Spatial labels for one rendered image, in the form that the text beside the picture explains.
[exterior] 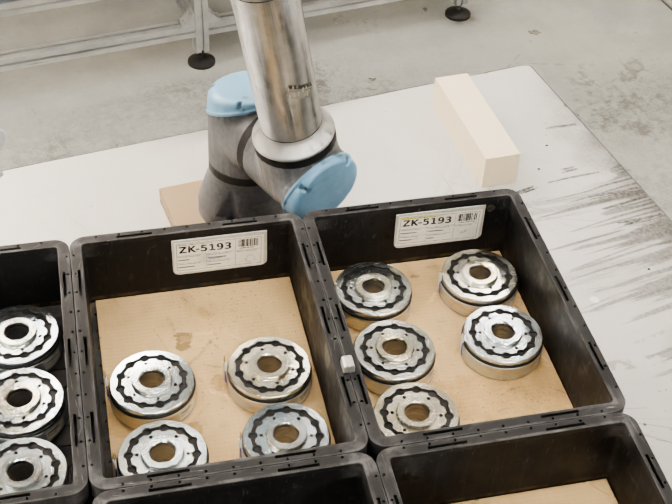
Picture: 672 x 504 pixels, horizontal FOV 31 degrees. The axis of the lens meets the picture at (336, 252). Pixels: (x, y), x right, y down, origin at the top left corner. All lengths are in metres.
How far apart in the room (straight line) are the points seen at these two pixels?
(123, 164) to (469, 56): 1.78
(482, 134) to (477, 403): 0.65
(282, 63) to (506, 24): 2.32
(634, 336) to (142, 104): 1.92
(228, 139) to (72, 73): 1.82
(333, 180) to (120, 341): 0.37
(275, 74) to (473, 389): 0.47
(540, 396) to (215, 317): 0.43
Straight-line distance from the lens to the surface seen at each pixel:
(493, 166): 1.98
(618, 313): 1.83
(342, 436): 1.39
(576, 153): 2.12
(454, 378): 1.52
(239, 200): 1.81
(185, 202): 1.90
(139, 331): 1.56
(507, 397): 1.51
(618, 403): 1.40
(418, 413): 1.45
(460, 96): 2.10
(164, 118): 3.32
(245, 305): 1.59
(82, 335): 1.43
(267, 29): 1.49
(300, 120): 1.59
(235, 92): 1.74
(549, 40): 3.75
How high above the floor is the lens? 1.95
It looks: 42 degrees down
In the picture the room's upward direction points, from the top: 3 degrees clockwise
